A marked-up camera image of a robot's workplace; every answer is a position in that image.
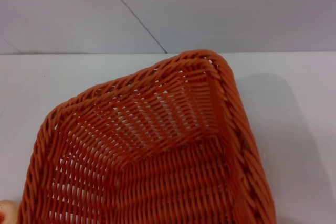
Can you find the peach coloured toy fruit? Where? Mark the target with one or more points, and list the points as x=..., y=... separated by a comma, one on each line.
x=5, y=212

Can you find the orange woven plastic basket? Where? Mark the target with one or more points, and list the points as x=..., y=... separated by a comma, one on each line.
x=162, y=161

